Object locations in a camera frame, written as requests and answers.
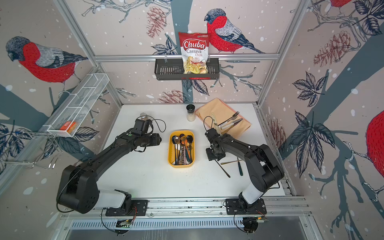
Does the gold spoon long handle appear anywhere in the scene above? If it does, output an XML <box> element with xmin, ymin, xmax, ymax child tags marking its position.
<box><xmin>220</xmin><ymin>160</ymin><xmax>242</xmax><ymax>165</ymax></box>

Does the black metal spoon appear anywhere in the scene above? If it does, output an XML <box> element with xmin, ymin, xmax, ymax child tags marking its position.
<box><xmin>187</xmin><ymin>135</ymin><xmax>193</xmax><ymax>164</ymax></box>

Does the yellow plastic storage box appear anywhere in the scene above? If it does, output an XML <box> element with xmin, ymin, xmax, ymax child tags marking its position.
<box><xmin>168</xmin><ymin>130</ymin><xmax>196</xmax><ymax>168</ymax></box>

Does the orange plastic spoon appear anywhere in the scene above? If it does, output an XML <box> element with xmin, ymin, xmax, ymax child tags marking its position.
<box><xmin>182</xmin><ymin>138</ymin><xmax>190</xmax><ymax>165</ymax></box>

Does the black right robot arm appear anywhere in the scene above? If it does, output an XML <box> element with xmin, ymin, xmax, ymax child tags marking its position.
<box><xmin>205</xmin><ymin>129</ymin><xmax>285</xmax><ymax>209</ymax></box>

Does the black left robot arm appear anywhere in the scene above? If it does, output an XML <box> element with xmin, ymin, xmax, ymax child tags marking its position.
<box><xmin>56</xmin><ymin>117</ymin><xmax>162</xmax><ymax>214</ymax></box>

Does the orange box on shelf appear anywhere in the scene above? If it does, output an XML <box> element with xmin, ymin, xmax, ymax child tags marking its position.
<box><xmin>60</xmin><ymin>121</ymin><xmax>77</xmax><ymax>134</ymax></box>

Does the clear glass spice jar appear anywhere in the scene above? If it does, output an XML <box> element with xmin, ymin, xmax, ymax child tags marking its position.
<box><xmin>140</xmin><ymin>113</ymin><xmax>148</xmax><ymax>120</ymax></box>

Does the knife on napkin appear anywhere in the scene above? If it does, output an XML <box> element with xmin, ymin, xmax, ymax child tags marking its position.
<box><xmin>222</xmin><ymin>119</ymin><xmax>243</xmax><ymax>132</ymax></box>

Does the dark fork on napkin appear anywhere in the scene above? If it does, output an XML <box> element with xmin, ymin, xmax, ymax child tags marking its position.
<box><xmin>219</xmin><ymin>111</ymin><xmax>240</xmax><ymax>127</ymax></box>

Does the red Chuba chips bag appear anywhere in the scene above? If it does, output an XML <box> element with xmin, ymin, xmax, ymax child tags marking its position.
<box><xmin>179</xmin><ymin>32</ymin><xmax>210</xmax><ymax>74</ymax></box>

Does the cream handled knife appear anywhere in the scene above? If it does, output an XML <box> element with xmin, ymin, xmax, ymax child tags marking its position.
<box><xmin>211</xmin><ymin>112</ymin><xmax>220</xmax><ymax>132</ymax></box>

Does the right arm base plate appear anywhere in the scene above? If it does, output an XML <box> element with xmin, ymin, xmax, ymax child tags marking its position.
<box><xmin>224</xmin><ymin>198</ymin><xmax>267</xmax><ymax>216</ymax></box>

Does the black wire wall basket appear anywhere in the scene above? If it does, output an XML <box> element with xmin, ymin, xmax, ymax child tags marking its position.
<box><xmin>155</xmin><ymin>58</ymin><xmax>220</xmax><ymax>81</ymax></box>

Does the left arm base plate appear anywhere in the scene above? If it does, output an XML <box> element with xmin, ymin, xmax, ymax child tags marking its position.
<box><xmin>106</xmin><ymin>199</ymin><xmax>149</xmax><ymax>217</ymax></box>

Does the white wire wall shelf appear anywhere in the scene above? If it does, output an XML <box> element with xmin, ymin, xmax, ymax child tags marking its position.
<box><xmin>48</xmin><ymin>73</ymin><xmax>110</xmax><ymax>138</ymax></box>

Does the wire hook rack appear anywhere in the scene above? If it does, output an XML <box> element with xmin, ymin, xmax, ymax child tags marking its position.
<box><xmin>1</xmin><ymin>129</ymin><xmax>63</xmax><ymax>170</ymax></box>

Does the aluminium front rail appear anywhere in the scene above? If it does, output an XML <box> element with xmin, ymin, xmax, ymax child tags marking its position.
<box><xmin>61</xmin><ymin>196</ymin><xmax>313</xmax><ymax>220</ymax></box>

